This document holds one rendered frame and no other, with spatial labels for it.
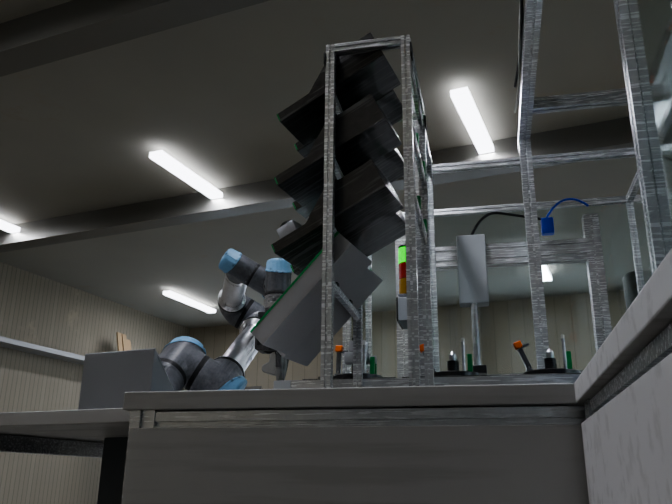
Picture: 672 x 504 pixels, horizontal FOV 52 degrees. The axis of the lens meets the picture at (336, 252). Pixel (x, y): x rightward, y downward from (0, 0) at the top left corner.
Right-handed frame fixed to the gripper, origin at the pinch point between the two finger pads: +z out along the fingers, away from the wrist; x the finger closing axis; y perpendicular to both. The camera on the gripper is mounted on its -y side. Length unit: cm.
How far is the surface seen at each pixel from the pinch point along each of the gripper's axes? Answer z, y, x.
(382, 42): -67, -37, 55
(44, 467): 7, 518, -655
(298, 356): -1.5, -12.8, 29.1
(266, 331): -3, -11, 50
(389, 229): -30, -35, 32
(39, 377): -105, 524, -625
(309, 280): -13, -21, 51
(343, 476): 26, -34, 76
